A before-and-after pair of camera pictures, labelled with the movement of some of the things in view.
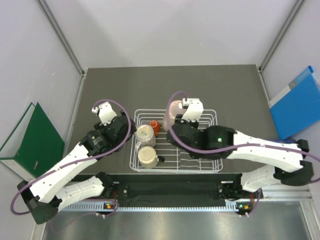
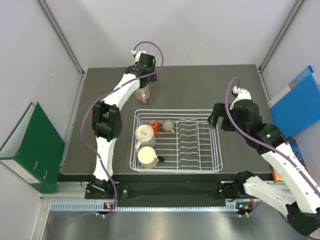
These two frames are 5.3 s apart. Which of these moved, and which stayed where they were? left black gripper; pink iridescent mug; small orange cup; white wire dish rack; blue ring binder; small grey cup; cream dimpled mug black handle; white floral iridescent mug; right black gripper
Moved: right black gripper; left black gripper; pink iridescent mug
Stayed: blue ring binder; white floral iridescent mug; small grey cup; small orange cup; white wire dish rack; cream dimpled mug black handle
